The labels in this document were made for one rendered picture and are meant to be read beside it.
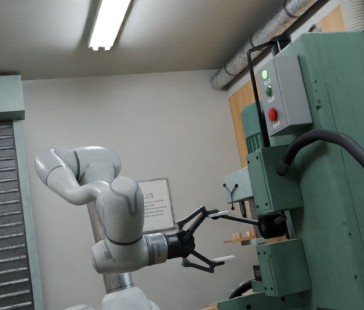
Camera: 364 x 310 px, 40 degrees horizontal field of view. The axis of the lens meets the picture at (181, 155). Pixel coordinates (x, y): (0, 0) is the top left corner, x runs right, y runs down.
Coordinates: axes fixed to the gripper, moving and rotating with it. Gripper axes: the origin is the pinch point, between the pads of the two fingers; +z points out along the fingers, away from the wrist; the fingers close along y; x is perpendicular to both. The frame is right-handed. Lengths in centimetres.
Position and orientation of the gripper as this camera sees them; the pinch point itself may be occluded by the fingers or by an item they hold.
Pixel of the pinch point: (227, 235)
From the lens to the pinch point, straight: 157.0
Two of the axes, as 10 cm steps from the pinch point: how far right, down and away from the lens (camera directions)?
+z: 9.4, -1.2, 3.1
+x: -3.0, 0.7, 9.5
